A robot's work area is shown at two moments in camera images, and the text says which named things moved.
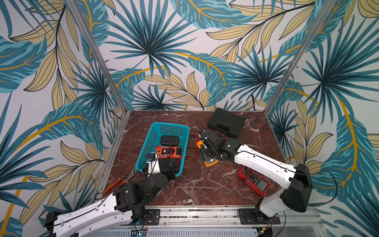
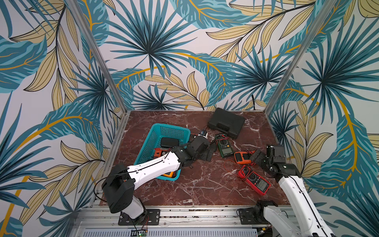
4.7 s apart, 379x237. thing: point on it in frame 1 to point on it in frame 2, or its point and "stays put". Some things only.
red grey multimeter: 254,180 stays put
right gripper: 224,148 to 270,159
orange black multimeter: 169,152 stays put
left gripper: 171,171 to 205,156
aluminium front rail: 228,216 stays put
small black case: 166,140 stays put
